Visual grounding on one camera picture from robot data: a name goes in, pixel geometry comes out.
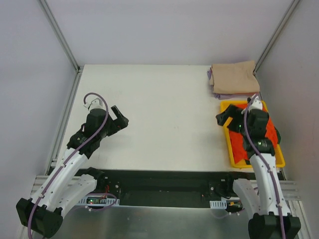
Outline white slotted cable duct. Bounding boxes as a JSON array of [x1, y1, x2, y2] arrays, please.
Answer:
[[76, 197, 227, 210]]

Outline beige t shirt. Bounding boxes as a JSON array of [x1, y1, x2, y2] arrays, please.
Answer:
[[209, 60, 260, 95]]

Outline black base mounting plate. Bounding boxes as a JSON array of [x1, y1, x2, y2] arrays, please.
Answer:
[[94, 170, 255, 208]]

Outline aluminium frame post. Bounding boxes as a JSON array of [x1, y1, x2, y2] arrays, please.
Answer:
[[37, 0, 84, 73], [253, 0, 302, 75]]

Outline right aluminium frame post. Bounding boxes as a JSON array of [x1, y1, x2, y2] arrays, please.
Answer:
[[253, 0, 302, 75]]

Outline orange t shirt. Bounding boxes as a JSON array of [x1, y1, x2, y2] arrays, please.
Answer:
[[227, 104, 281, 165]]

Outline dark green t shirt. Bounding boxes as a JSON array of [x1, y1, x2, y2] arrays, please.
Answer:
[[274, 127, 281, 144]]

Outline left aluminium frame post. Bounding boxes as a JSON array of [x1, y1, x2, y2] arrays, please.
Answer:
[[37, 0, 84, 73]]

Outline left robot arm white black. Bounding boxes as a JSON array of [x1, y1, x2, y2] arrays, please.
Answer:
[[16, 106, 129, 239]]

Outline folded lavender t shirt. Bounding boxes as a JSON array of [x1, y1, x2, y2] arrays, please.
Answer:
[[207, 69, 255, 100]]

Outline front aluminium rail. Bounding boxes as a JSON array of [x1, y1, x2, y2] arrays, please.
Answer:
[[30, 175, 302, 201]]

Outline yellow plastic tray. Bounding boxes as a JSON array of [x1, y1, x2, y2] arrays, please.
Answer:
[[220, 100, 286, 169]]

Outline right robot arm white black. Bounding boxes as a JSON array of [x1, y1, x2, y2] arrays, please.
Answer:
[[216, 101, 301, 239]]

